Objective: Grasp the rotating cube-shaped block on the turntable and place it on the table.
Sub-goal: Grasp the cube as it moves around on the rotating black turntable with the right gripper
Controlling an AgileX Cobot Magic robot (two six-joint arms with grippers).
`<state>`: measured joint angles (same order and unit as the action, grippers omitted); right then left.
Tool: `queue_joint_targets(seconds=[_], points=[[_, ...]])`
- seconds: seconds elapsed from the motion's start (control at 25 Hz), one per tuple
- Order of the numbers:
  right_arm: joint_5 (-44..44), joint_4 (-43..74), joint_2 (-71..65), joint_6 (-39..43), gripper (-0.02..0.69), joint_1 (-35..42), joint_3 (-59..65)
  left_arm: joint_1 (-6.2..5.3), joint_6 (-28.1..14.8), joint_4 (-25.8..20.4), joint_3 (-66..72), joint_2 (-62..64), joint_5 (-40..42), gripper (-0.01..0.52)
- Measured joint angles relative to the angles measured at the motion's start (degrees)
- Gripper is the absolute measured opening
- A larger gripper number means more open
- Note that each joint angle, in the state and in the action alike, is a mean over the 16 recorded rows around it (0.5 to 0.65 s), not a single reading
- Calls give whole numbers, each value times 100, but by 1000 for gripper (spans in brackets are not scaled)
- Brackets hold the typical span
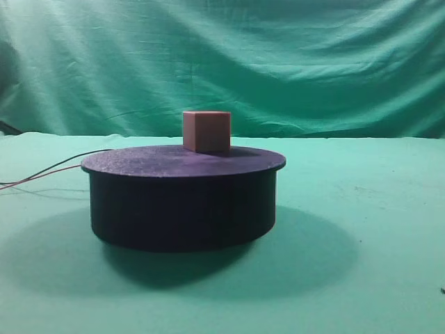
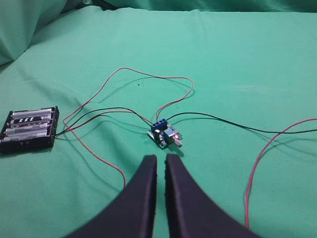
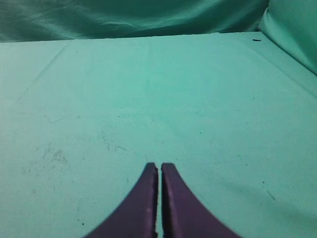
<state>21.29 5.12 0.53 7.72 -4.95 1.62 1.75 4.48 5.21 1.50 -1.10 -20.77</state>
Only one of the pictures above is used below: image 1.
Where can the brown cube block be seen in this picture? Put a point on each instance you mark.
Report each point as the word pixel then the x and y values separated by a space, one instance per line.
pixel 207 131

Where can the black round turntable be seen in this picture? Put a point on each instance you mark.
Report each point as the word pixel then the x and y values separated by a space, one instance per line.
pixel 167 199

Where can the green backdrop cloth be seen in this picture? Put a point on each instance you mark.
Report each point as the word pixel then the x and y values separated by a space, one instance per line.
pixel 297 69

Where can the green table cloth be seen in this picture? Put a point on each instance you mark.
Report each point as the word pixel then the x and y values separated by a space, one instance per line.
pixel 358 247

